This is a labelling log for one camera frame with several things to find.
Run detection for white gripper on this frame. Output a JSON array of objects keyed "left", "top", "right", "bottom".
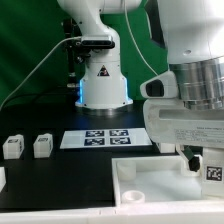
[{"left": 143, "top": 99, "right": 224, "bottom": 172}]

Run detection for white square tabletop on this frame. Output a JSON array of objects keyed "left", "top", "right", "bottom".
[{"left": 111, "top": 154, "right": 224, "bottom": 209}]

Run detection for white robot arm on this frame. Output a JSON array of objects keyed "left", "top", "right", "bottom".
[{"left": 57, "top": 0, "right": 224, "bottom": 171}]

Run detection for white sheet with markers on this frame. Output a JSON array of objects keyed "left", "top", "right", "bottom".
[{"left": 60, "top": 128, "right": 152, "bottom": 149}]

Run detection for white obstacle piece left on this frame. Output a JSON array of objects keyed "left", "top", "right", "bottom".
[{"left": 0, "top": 167, "right": 6, "bottom": 193}]

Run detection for white front table rail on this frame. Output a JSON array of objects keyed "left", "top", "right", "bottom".
[{"left": 0, "top": 201, "right": 224, "bottom": 224}]

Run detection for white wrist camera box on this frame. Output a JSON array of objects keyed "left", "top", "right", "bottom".
[{"left": 140, "top": 71, "right": 178, "bottom": 99}]

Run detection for grey cable left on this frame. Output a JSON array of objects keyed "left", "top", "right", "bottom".
[{"left": 0, "top": 36, "right": 83, "bottom": 111}]

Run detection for grey cable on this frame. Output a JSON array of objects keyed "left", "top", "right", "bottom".
[
  {"left": 0, "top": 36, "right": 83, "bottom": 111},
  {"left": 123, "top": 0, "right": 159, "bottom": 77}
]

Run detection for grey cable right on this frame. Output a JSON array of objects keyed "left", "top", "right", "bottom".
[{"left": 123, "top": 0, "right": 159, "bottom": 77}]

